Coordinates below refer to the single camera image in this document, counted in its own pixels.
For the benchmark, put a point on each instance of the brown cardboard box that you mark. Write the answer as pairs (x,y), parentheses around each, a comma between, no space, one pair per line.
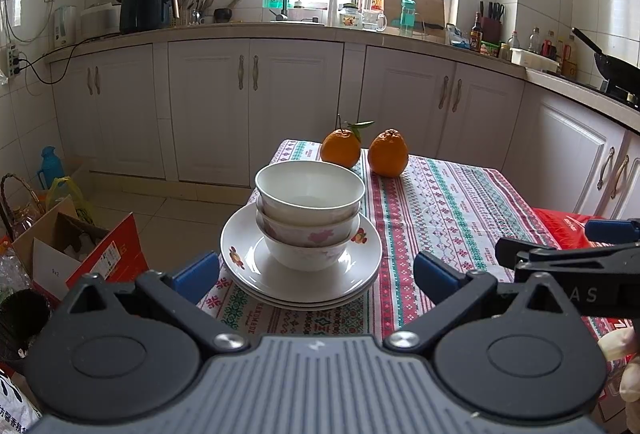
(50,264)

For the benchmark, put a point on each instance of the white bowl pink floral print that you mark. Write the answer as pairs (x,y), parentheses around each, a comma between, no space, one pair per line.
(310,234)

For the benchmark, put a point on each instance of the white electric kettle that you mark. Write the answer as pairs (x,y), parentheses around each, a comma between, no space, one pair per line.
(64,27)

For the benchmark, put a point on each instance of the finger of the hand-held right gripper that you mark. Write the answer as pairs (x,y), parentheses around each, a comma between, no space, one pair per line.
(520,254)
(612,231)

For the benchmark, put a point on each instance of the white printed bag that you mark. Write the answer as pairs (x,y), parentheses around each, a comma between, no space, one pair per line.
(15,404)

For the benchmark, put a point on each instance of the black mortar with pestle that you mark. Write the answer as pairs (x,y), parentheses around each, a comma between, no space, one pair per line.
(223,16)

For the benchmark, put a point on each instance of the clear plastic bag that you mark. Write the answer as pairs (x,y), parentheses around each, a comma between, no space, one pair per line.
(12,274)

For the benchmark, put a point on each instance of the orange without leaf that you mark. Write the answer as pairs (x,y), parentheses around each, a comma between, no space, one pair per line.
(387,154)

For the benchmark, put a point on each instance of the patterned striped tablecloth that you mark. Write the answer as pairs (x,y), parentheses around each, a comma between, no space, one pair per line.
(440,214)

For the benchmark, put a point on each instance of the knife block with knives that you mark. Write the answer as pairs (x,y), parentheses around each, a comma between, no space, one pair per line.
(492,29)

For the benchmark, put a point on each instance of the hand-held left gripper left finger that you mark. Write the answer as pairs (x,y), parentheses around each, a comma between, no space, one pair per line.
(200,271)

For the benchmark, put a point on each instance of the wicker basket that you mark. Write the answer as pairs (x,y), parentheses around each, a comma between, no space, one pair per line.
(25,219)

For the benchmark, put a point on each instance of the white rice cooker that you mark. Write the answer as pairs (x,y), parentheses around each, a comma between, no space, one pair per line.
(100,20)

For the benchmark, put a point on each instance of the blue thermos jug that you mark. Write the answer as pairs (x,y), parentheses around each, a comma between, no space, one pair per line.
(48,167)

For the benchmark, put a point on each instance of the orange with leaf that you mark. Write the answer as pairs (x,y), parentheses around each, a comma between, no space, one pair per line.
(340,147)

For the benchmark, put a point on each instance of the red cardboard box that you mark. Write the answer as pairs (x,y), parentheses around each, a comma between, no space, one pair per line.
(117,254)

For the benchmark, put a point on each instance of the clear condiment bottle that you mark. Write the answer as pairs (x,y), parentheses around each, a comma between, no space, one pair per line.
(535,39)

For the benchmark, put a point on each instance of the small glass bottle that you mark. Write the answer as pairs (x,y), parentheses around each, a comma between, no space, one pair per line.
(514,42)

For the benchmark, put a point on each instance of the white plastic wrap roll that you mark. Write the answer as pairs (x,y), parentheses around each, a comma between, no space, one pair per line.
(333,7)

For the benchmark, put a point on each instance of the utensil holder with utensils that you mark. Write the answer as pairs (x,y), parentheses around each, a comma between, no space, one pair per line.
(192,17)

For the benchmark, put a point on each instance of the white floral plate with stain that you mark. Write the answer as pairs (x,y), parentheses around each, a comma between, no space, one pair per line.
(300,281)

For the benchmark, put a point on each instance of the white bowl faint floral print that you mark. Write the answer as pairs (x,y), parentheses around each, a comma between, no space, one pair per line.
(305,256)

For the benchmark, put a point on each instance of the yellow plastic bag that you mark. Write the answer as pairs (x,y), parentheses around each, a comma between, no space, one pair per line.
(65,191)

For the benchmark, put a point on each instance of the teal water bottle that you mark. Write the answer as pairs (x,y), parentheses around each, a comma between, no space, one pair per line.
(407,17)

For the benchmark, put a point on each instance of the white plastic tray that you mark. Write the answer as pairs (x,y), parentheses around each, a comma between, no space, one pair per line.
(535,60)

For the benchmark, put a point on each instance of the red condiment bottle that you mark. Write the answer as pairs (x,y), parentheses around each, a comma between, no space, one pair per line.
(549,46)

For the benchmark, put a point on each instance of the gas stove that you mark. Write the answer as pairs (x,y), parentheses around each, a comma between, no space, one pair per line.
(625,97)

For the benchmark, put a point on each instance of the person's right hand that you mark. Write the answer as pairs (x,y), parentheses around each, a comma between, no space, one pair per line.
(631,374)

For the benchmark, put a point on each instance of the plain white bowl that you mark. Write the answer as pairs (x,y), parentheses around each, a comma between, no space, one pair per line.
(310,184)

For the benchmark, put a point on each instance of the blue plastic packet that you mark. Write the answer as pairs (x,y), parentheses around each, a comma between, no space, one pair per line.
(457,38)

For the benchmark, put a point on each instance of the black wok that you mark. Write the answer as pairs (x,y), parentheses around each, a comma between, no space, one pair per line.
(617,69)

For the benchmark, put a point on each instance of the glass mug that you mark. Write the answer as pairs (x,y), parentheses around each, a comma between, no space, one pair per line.
(372,20)

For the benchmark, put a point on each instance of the wooden cutting board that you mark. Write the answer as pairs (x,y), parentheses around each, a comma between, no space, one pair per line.
(425,7)

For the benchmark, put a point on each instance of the dark sauce bottle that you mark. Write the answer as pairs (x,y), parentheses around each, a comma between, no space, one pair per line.
(476,37)

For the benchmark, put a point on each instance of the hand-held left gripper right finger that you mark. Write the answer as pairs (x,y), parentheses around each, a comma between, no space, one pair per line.
(430,274)

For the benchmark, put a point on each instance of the white kitchen cabinets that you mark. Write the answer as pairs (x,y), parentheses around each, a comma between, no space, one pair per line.
(210,104)

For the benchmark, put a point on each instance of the dark blue air fryer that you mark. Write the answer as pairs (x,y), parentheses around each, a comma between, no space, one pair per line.
(145,4)

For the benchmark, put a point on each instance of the white power strip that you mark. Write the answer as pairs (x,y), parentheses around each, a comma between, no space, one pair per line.
(12,59)

